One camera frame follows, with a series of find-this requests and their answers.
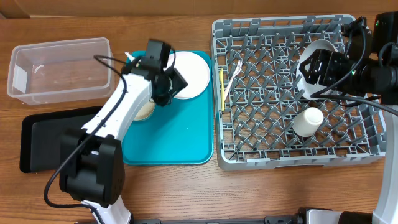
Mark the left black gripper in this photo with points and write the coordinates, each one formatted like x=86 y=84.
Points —
x=178 y=81

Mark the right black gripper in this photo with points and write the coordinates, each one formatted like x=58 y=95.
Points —
x=318 y=68

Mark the grey plate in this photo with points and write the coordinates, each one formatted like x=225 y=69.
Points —
x=302 y=84

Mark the white pink-rimmed plate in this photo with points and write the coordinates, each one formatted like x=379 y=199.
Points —
x=194 y=69

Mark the grey bowl with rice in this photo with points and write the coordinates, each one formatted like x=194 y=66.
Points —
x=146 y=111

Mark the white tissue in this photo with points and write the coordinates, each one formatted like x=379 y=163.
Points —
x=128 y=55

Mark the yellow plastic spoon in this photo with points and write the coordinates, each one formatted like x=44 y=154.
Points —
x=222 y=89

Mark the white plastic cup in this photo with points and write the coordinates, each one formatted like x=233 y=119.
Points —
x=306 y=123

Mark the white plastic fork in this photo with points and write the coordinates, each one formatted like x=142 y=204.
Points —
x=235 y=73

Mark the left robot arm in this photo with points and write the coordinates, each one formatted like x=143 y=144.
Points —
x=91 y=162

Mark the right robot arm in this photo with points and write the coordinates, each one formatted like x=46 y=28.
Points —
x=365 y=73

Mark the grey dishwasher rack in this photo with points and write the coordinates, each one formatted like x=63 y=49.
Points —
x=255 y=129

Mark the teal serving tray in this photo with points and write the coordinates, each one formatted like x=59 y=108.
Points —
x=180 y=133

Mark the clear plastic bin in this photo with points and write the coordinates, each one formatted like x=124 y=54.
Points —
x=61 y=71

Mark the black tray bin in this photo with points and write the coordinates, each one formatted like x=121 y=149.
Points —
x=40 y=137

